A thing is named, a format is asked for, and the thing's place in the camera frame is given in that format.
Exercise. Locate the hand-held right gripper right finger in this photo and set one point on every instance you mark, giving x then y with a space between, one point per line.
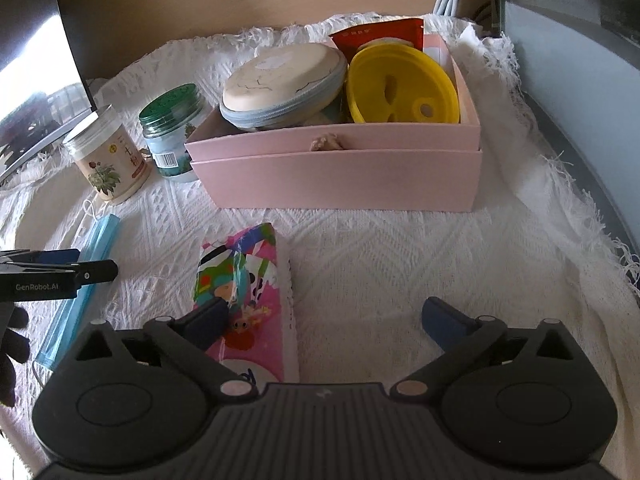
442 322

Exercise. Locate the white woven fringed cloth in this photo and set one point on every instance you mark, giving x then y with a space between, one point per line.
400 270

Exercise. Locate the red foil packet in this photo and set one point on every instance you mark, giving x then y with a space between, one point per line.
380 32

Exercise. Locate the cartoon printed tissue pack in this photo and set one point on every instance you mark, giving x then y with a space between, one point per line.
255 280

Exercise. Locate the green-lidded glass jar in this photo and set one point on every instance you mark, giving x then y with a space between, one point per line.
167 135

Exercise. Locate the pink cardboard box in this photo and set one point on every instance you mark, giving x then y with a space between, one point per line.
340 170

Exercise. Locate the round cream zip case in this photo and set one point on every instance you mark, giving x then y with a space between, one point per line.
280 85

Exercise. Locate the blue face mask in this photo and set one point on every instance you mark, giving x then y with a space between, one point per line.
82 290

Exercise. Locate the yellow plastic disc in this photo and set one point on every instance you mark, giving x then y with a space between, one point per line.
400 85

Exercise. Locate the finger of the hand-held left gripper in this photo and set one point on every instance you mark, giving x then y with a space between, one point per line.
97 271
50 256

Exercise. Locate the black computer monitor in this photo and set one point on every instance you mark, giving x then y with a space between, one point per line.
30 35

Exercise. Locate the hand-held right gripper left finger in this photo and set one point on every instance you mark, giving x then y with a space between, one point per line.
207 322

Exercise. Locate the person's left hand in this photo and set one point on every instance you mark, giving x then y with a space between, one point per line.
12 355

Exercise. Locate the white jar with floral label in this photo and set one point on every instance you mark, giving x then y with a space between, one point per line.
107 160

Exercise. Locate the grey computer case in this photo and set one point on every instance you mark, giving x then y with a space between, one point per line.
575 60

